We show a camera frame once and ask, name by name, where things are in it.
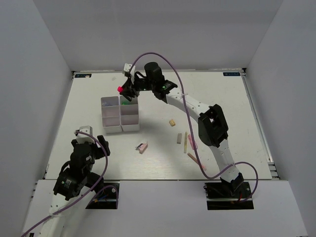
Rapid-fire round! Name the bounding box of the yellow slim highlighter pen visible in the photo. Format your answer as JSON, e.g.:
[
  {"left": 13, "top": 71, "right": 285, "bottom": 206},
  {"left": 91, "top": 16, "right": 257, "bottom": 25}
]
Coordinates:
[{"left": 184, "top": 132, "right": 188, "bottom": 154}]

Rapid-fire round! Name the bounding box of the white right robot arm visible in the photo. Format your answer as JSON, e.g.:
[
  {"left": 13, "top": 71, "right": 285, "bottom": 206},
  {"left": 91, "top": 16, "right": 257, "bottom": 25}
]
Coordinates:
[{"left": 118, "top": 62, "right": 244, "bottom": 197}]

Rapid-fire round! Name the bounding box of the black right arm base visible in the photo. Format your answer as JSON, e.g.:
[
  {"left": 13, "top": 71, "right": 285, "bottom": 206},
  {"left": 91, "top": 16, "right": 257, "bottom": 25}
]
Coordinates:
[{"left": 203, "top": 182, "right": 254, "bottom": 210}]

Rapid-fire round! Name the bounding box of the white right organizer container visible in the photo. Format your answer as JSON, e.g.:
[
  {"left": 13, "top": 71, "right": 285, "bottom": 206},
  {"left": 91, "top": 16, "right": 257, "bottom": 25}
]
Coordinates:
[{"left": 120, "top": 96, "right": 140, "bottom": 132}]

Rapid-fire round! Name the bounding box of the yellow beige eraser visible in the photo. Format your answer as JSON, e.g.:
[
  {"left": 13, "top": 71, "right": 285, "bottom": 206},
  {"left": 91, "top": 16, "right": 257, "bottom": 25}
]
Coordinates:
[{"left": 169, "top": 120, "right": 176, "bottom": 126}]

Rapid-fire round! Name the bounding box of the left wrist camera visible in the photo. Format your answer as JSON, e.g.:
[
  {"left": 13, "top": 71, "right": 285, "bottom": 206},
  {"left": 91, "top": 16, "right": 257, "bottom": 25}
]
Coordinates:
[{"left": 75, "top": 125, "right": 94, "bottom": 144}]

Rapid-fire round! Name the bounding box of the blue label sticker right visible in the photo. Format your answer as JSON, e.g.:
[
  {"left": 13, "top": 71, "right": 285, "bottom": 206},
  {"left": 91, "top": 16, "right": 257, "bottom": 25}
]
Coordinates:
[{"left": 223, "top": 72, "right": 240, "bottom": 77}]

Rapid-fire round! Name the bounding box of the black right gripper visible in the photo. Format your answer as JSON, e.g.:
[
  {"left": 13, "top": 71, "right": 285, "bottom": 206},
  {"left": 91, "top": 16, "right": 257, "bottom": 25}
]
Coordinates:
[{"left": 119, "top": 74, "right": 155, "bottom": 98}]

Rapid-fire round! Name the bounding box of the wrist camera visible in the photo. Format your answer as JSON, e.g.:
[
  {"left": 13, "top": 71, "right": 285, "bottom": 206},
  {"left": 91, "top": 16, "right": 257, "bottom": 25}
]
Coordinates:
[
  {"left": 122, "top": 63, "right": 135, "bottom": 78},
  {"left": 75, "top": 125, "right": 94, "bottom": 144}
]

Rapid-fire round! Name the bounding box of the white left organizer container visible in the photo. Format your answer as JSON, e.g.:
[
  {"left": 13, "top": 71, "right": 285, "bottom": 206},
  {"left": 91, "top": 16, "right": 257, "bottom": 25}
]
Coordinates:
[{"left": 101, "top": 96, "right": 122, "bottom": 133}]

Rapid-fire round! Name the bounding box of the blue label sticker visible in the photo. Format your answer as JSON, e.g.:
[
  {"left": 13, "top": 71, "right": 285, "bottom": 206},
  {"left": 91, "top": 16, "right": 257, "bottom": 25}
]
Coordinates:
[
  {"left": 75, "top": 74, "right": 92, "bottom": 78},
  {"left": 223, "top": 72, "right": 240, "bottom": 77}
]

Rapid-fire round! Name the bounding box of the pink black highlighter marker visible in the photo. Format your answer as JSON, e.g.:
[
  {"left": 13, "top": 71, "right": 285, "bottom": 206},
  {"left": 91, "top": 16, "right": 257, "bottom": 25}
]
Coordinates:
[{"left": 117, "top": 86, "right": 124, "bottom": 93}]

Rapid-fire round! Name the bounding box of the orange slim highlighter pen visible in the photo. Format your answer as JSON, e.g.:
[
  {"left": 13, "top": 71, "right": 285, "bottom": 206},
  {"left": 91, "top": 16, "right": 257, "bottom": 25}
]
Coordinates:
[{"left": 187, "top": 153, "right": 207, "bottom": 171}]

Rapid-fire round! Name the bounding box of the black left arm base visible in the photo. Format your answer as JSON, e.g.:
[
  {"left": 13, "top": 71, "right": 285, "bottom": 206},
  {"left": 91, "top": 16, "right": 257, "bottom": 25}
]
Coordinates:
[{"left": 86, "top": 182, "right": 120, "bottom": 210}]

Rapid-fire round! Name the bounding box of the blue label sticker left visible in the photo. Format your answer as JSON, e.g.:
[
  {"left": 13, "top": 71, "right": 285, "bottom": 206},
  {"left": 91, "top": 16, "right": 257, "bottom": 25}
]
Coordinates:
[{"left": 75, "top": 74, "right": 92, "bottom": 78}]

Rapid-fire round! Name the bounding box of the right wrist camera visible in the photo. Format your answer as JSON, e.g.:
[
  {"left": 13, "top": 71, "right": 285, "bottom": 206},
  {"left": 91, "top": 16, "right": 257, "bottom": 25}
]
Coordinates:
[{"left": 122, "top": 63, "right": 135, "bottom": 78}]

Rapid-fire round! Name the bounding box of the grey white eraser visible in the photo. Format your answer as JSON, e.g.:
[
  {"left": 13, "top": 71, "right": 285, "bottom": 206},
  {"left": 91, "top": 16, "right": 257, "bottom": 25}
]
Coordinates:
[{"left": 177, "top": 133, "right": 182, "bottom": 144}]

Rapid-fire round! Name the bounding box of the white organizer container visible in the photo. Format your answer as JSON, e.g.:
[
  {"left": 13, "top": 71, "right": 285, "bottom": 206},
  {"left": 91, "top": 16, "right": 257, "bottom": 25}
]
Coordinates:
[
  {"left": 101, "top": 96, "right": 122, "bottom": 133},
  {"left": 120, "top": 96, "right": 140, "bottom": 132}
]

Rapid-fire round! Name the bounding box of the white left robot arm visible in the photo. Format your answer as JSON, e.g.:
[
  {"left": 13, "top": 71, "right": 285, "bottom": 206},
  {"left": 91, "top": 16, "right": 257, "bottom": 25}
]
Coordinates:
[{"left": 22, "top": 130, "right": 111, "bottom": 237}]

